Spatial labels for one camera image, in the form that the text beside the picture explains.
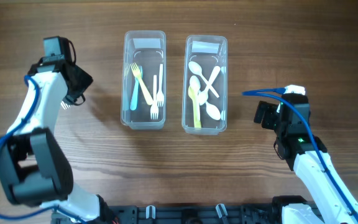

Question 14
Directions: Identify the yellow plastic spoon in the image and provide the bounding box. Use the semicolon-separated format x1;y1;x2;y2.
188;86;201;128

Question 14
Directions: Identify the right clear plastic container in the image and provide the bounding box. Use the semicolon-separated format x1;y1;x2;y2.
182;35;228;135

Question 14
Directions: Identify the right blue cable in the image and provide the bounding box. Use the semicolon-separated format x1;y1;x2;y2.
241;87;358;224

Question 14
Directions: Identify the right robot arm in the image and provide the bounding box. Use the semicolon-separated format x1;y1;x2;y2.
254;90;358;223

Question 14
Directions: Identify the left clear plastic container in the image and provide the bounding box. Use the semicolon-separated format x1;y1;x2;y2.
121;30;167;130

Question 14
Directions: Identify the yellow plastic fork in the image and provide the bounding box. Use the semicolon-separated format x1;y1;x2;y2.
130;63;153;105

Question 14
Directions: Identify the translucent slim plastic fork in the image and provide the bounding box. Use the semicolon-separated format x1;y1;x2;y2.
157;64;164;107

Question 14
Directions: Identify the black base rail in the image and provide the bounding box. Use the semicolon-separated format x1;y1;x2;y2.
50;203;326;224

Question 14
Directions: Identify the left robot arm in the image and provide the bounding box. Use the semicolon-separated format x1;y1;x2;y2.
0;36;120;223

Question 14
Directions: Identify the clear plastic container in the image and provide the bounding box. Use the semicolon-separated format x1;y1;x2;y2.
121;30;167;130
182;35;228;135

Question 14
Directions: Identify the bent white plastic fork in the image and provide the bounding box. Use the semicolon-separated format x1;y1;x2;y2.
61;101;71;110

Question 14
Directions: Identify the thick white plastic fork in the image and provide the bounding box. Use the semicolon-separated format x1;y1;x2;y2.
130;78;139;111

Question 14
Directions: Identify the white spoon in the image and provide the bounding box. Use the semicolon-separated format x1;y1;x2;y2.
190;75;201;121
188;61;219;98
205;101;221;121

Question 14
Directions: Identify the white spoon bowl down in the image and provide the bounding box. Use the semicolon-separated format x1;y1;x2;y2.
198;66;221;105

